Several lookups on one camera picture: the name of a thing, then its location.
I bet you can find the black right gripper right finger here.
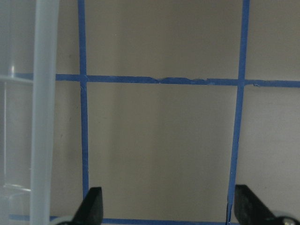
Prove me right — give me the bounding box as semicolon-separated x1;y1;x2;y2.
234;185;300;225

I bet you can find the clear plastic box lid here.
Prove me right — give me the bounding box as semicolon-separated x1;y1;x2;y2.
0;0;59;225

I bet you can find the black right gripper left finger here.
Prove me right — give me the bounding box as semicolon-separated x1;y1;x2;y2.
72;187;104;225

